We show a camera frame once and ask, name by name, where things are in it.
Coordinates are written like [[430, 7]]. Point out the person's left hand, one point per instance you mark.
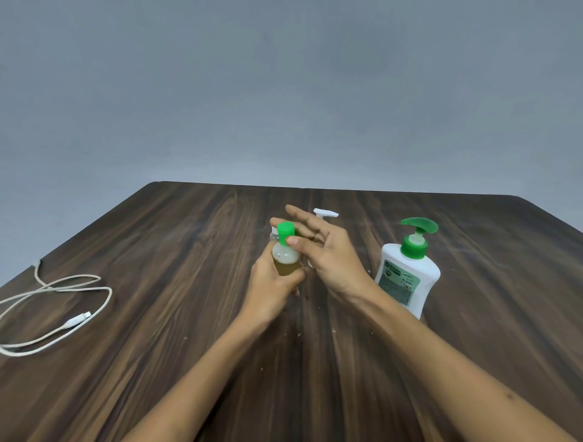
[[266, 289]]

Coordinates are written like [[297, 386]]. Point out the person's left thumb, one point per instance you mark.
[[295, 284]]

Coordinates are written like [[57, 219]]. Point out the white bottle with green pump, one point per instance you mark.
[[403, 277]]

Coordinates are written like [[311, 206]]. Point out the person's right forearm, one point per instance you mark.
[[451, 373]]

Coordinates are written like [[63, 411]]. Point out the person's left forearm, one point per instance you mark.
[[200, 378]]

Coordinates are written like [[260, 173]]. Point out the person's right thumb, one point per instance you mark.
[[301, 244]]

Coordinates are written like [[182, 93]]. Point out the person's right hand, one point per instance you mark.
[[338, 262]]

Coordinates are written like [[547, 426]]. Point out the clear bottle with white pump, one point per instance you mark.
[[326, 213]]

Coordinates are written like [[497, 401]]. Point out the small green-capped bottle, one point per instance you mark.
[[286, 257]]

